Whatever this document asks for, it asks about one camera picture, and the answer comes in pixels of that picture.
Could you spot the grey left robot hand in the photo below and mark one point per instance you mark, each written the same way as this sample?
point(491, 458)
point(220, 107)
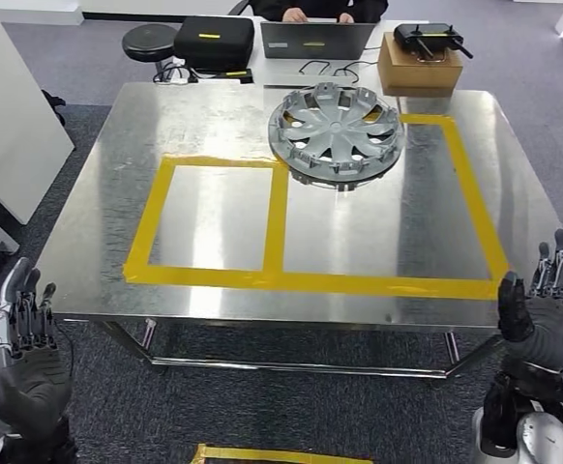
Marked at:
point(30, 384)

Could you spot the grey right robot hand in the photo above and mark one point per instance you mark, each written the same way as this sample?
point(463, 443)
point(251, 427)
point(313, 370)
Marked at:
point(552, 326)

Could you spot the grey plastic wheel hubcap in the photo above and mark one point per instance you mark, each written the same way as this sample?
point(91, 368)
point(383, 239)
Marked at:
point(334, 138)

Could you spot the stainless steel workbench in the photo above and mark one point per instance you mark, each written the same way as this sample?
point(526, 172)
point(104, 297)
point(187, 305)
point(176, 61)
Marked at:
point(204, 121)

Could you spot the black chair base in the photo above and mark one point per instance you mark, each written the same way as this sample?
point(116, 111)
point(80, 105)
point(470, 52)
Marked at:
point(54, 105)

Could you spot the brown cardboard box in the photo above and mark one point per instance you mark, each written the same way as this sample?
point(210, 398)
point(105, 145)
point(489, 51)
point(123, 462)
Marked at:
point(417, 73)

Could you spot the black remote controller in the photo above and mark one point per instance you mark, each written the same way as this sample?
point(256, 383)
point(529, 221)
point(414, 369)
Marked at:
point(431, 35)

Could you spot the black round stool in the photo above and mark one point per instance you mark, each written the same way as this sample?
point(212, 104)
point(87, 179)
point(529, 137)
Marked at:
point(148, 41)

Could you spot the flat black device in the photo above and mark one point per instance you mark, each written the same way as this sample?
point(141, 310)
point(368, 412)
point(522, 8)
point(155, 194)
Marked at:
point(235, 75)

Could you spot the black equipment case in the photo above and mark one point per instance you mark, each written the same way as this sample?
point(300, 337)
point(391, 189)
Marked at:
point(213, 45)
point(315, 41)

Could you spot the white desk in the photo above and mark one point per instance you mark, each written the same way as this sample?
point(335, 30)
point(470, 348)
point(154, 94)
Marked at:
point(281, 75)

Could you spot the person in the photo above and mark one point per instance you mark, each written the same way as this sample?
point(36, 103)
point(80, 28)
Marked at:
point(320, 6)

